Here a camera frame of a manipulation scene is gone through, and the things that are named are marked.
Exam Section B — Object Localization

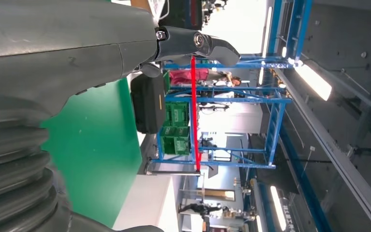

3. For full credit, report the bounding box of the black zip carrying case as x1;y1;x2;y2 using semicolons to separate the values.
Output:
130;72;167;135

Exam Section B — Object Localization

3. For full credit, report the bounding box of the blue steel rack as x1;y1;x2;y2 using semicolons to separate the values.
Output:
152;56;293;170

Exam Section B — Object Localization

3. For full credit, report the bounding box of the white table with metal frame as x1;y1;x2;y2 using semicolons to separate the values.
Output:
113;170;202;232

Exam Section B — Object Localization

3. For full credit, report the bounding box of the ceiling light panel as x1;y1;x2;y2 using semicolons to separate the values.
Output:
270;186;287;232
293;63;332;102

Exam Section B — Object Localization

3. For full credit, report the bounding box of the background person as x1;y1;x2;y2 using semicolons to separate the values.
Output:
169;68;241;89

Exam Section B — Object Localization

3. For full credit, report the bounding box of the green plastic crate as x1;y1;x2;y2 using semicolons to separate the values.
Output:
159;126;191;156
163;101;191;128

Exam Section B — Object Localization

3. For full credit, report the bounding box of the brown cardboard box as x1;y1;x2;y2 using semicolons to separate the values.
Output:
130;0;152;13

